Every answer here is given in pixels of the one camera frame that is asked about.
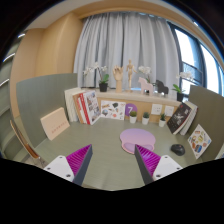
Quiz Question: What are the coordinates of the white wall switch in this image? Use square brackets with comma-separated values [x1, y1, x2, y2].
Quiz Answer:
[165, 106, 174, 116]

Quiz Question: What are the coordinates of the wooden hand model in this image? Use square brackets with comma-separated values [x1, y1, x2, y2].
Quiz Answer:
[113, 65, 123, 93]

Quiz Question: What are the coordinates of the wooden mannequin figure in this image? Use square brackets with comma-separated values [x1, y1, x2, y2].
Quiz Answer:
[126, 59, 136, 91]

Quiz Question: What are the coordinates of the black computer mouse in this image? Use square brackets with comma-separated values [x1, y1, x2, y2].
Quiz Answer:
[171, 144, 185, 156]

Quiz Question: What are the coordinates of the pink mouse pad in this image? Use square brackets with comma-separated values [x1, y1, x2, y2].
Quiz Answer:
[120, 128, 156, 154]

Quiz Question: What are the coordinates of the small potted plant right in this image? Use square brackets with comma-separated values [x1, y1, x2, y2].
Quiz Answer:
[159, 113, 166, 127]

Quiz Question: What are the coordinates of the pink horse figure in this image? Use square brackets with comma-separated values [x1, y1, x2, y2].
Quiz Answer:
[138, 77, 153, 96]

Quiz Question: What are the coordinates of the colourful sticker card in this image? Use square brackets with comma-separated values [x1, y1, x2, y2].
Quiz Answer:
[188, 124, 212, 159]

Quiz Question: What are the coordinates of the grey curtain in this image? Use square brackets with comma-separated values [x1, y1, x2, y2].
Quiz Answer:
[74, 12, 179, 88]

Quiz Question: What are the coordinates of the illustrated white card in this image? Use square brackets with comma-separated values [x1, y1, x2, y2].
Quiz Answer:
[101, 100, 126, 120]

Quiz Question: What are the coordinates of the white wall socket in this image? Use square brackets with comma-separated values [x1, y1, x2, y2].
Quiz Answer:
[151, 104, 162, 115]

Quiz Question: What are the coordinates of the black book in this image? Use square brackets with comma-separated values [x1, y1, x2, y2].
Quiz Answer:
[167, 103, 192, 135]

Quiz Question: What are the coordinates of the purple round number sign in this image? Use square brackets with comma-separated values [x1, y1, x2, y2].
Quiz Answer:
[125, 103, 137, 116]

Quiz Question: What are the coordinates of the red and white book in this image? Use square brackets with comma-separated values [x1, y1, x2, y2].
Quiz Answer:
[79, 90, 100, 125]

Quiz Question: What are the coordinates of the beige board sign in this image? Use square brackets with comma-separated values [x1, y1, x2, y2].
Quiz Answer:
[40, 107, 70, 140]

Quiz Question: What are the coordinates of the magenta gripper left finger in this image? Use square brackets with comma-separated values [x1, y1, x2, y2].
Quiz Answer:
[43, 143, 94, 187]

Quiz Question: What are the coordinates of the white orchid black pot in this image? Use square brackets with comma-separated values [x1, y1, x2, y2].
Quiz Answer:
[83, 62, 109, 92]

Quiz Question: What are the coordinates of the white orchid behind horse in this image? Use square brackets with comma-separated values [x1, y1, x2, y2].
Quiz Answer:
[138, 66, 151, 82]

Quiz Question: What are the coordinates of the black horse figure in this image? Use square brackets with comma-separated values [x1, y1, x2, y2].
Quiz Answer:
[156, 80, 169, 94]

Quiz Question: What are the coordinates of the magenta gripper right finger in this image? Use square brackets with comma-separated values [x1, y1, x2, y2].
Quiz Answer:
[134, 143, 184, 185]

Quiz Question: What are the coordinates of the small potted plant middle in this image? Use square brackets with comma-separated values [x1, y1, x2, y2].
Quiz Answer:
[142, 112, 150, 125]

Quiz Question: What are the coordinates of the wooden chair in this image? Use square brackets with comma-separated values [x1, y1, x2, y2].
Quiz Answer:
[10, 120, 44, 167]

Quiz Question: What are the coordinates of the small potted plant left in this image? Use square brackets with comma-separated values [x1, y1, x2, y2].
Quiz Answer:
[129, 111, 137, 124]

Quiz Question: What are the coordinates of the white orchid right pot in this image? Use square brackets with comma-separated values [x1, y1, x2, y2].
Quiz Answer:
[173, 71, 193, 102]

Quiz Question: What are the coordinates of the small potted plant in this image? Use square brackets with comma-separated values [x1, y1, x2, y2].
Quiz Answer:
[129, 111, 137, 124]
[142, 112, 150, 125]
[159, 113, 166, 127]

